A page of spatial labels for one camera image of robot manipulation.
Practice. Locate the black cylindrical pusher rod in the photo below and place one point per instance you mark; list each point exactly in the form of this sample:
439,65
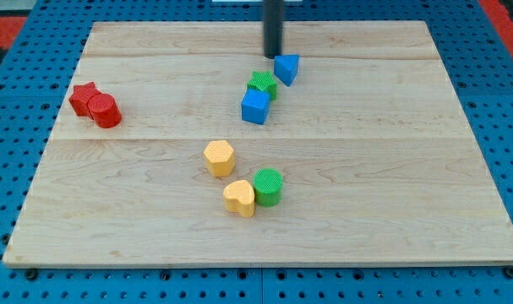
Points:
272,18

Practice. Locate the green star block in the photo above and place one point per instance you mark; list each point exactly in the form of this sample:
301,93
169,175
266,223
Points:
264,82

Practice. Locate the blue cube block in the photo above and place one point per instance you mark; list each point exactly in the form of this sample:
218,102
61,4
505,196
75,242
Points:
255,106

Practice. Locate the red star block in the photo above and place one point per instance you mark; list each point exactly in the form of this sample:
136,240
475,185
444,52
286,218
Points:
80,98

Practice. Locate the blue triangle block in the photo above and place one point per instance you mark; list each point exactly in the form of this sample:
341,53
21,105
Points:
286,67

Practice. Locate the yellow hexagon block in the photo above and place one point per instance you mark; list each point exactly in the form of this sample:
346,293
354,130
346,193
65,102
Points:
219,158

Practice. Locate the light wooden board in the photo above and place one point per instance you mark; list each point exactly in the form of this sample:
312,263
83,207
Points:
380,167

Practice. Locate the green cylinder block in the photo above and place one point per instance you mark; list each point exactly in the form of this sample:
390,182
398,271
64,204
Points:
268,184

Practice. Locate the yellow heart block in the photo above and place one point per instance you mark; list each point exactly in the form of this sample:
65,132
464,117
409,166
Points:
239,198

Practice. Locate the red cylinder block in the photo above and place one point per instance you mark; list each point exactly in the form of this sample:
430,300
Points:
104,111

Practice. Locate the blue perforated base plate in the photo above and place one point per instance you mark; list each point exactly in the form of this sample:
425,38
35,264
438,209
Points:
34,77

